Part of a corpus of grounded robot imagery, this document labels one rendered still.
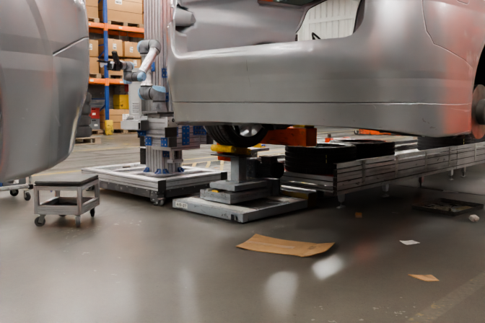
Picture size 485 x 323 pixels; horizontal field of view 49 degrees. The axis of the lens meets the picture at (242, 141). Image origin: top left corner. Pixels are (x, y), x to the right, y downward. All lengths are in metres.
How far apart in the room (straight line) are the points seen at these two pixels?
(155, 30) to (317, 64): 2.77
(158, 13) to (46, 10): 3.89
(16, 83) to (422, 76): 1.84
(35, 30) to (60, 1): 0.13
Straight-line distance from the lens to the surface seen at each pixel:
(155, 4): 5.21
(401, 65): 2.53
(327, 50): 2.61
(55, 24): 1.33
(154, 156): 5.20
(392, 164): 5.41
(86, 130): 11.77
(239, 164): 4.53
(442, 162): 6.41
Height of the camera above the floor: 0.91
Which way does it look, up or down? 4 degrees down
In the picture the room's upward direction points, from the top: straight up
